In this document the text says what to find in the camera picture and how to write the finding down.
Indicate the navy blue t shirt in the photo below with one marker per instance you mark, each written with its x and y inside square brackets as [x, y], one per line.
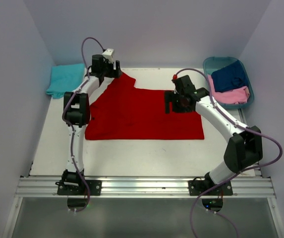
[229, 77]

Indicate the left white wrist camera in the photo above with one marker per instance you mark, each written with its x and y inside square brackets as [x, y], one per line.
[109, 55]

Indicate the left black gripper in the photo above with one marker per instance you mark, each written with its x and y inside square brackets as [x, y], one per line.
[114, 74]

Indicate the pink t shirt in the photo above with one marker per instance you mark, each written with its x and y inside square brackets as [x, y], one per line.
[235, 96]

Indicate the aluminium mounting rail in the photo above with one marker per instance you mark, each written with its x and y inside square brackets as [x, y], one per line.
[147, 187]

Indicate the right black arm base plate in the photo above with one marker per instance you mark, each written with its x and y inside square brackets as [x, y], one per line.
[198, 185]

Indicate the red t shirt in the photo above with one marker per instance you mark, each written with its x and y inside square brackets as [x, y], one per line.
[123, 111]

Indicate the teal plastic basket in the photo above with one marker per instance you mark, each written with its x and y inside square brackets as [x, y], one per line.
[212, 64]

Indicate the folded teal t shirt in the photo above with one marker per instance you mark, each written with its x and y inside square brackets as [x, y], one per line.
[65, 78]

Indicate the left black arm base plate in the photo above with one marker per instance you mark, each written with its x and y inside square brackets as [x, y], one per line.
[80, 188]

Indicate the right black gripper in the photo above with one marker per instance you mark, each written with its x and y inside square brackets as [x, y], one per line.
[170, 96]

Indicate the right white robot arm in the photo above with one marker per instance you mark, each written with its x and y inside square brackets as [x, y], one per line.
[243, 149]

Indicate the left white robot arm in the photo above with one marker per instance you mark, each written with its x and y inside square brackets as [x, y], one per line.
[76, 112]

